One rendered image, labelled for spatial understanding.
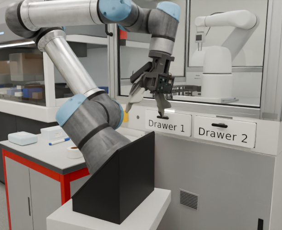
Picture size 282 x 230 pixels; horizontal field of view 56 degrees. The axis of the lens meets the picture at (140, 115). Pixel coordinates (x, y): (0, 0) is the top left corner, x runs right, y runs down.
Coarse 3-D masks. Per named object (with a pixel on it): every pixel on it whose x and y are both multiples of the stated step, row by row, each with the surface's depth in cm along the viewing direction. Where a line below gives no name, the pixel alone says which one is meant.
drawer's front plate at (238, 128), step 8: (200, 120) 129; (208, 120) 127; (216, 120) 124; (224, 120) 121; (232, 120) 119; (200, 128) 130; (208, 128) 127; (216, 128) 124; (224, 128) 122; (232, 128) 119; (240, 128) 117; (248, 128) 115; (200, 136) 130; (208, 136) 128; (216, 136) 125; (224, 136) 122; (232, 136) 120; (240, 136) 118; (248, 136) 115; (232, 144) 120; (240, 144) 118; (248, 144) 116
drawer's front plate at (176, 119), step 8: (152, 112) 148; (168, 112) 142; (152, 120) 149; (160, 120) 145; (168, 120) 142; (176, 120) 138; (184, 120) 135; (152, 128) 150; (160, 128) 146; (168, 128) 142; (176, 128) 139; (184, 128) 136
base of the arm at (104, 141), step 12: (96, 132) 74; (108, 132) 75; (84, 144) 74; (96, 144) 73; (108, 144) 73; (120, 144) 73; (84, 156) 75; (96, 156) 72; (108, 156) 71; (96, 168) 71
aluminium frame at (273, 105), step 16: (272, 0) 104; (272, 16) 105; (272, 32) 106; (112, 48) 164; (272, 48) 106; (112, 64) 166; (272, 64) 107; (112, 80) 168; (272, 80) 108; (112, 96) 170; (272, 96) 109; (208, 112) 128; (224, 112) 123; (240, 112) 118; (256, 112) 113; (272, 112) 109
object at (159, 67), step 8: (152, 56) 82; (160, 56) 80; (168, 56) 79; (152, 64) 83; (160, 64) 80; (168, 64) 80; (144, 72) 84; (152, 72) 83; (160, 72) 80; (168, 72) 80; (144, 80) 83; (152, 80) 80; (160, 80) 79; (168, 80) 81; (152, 88) 79; (160, 88) 80; (168, 88) 81
